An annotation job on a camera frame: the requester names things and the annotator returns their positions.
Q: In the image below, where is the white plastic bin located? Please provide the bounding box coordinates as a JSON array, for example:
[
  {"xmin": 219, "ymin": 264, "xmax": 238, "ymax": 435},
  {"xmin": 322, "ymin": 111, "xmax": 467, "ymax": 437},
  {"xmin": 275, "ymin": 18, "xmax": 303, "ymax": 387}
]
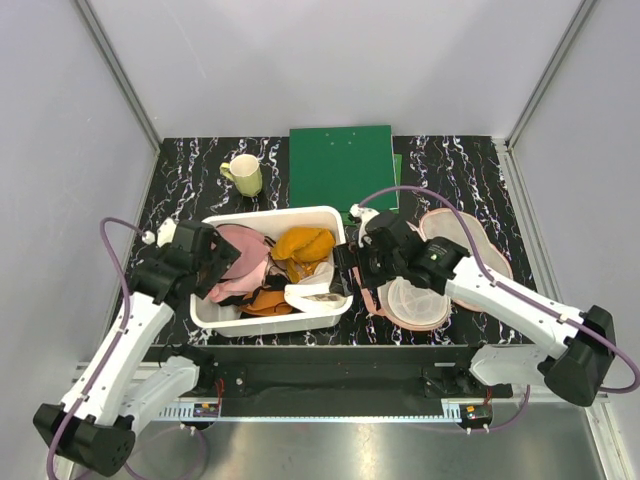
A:
[{"xmin": 189, "ymin": 206, "xmax": 353, "ymax": 337}]

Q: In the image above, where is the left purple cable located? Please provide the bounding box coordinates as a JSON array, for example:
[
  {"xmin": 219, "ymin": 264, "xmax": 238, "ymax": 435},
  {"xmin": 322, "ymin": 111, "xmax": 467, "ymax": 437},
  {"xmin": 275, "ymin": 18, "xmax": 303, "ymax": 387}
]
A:
[{"xmin": 46, "ymin": 216, "xmax": 206, "ymax": 480}]

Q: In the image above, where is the pink bra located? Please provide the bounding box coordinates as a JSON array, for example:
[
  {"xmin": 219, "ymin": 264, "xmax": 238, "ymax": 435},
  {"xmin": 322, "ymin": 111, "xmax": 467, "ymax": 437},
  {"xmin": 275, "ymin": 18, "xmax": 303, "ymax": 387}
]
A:
[{"xmin": 207, "ymin": 224, "xmax": 270, "ymax": 304}]

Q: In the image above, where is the purple cable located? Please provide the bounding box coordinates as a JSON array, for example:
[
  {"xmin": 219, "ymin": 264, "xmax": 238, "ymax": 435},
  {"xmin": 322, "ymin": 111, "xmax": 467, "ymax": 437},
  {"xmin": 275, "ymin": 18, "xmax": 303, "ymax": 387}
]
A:
[
  {"xmin": 46, "ymin": 216, "xmax": 206, "ymax": 480},
  {"xmin": 357, "ymin": 185, "xmax": 640, "ymax": 431}
]

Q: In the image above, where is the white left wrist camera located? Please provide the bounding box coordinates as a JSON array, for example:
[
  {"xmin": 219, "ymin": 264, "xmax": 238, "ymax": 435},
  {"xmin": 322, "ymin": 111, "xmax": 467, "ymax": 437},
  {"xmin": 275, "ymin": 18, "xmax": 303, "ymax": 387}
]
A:
[{"xmin": 142, "ymin": 219, "xmax": 177, "ymax": 247}]

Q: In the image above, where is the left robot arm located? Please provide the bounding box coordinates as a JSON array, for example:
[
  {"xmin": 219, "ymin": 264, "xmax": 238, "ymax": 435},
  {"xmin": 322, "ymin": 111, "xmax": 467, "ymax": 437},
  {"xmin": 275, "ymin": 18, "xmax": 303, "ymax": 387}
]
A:
[{"xmin": 33, "ymin": 206, "xmax": 345, "ymax": 479}]

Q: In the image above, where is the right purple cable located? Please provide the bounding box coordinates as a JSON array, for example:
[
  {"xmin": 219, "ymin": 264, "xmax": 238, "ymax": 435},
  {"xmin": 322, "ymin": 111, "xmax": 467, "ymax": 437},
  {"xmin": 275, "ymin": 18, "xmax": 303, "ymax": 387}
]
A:
[{"xmin": 357, "ymin": 185, "xmax": 640, "ymax": 431}]

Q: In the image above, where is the pale green mug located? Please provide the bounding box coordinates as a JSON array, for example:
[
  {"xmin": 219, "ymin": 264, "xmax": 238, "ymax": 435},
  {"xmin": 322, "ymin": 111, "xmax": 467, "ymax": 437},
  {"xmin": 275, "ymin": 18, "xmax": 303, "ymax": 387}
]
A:
[{"xmin": 219, "ymin": 154, "xmax": 263, "ymax": 197}]

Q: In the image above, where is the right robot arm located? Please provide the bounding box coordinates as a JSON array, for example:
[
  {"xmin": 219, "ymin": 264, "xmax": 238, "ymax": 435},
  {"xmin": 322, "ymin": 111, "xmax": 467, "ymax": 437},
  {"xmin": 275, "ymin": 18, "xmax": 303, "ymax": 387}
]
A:
[{"xmin": 333, "ymin": 209, "xmax": 615, "ymax": 407}]

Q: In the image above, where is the orange bra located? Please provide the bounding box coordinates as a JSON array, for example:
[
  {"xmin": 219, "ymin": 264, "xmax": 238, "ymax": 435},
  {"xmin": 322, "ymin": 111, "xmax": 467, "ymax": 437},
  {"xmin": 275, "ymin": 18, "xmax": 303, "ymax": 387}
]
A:
[{"xmin": 271, "ymin": 227, "xmax": 335, "ymax": 263}]

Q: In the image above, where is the green folder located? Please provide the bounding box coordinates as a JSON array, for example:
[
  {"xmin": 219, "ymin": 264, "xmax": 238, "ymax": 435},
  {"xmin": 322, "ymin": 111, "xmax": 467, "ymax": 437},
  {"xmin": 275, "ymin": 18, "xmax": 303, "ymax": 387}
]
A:
[{"xmin": 289, "ymin": 125, "xmax": 396, "ymax": 212}]

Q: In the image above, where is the white bra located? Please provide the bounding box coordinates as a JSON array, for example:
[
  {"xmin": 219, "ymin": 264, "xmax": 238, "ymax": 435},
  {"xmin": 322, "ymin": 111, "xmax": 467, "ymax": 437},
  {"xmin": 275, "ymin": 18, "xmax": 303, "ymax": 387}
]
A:
[{"xmin": 284, "ymin": 262, "xmax": 347, "ymax": 315}]

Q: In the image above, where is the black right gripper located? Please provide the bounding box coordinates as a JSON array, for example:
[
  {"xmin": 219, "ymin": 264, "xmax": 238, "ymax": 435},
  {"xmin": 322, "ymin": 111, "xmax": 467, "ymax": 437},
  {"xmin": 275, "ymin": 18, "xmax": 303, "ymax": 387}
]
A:
[{"xmin": 329, "ymin": 238, "xmax": 404, "ymax": 297}]

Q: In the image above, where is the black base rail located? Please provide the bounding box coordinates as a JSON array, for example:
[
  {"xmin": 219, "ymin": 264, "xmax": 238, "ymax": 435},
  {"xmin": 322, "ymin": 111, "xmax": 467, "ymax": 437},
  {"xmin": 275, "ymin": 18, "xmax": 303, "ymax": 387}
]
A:
[{"xmin": 149, "ymin": 344, "xmax": 516, "ymax": 417}]

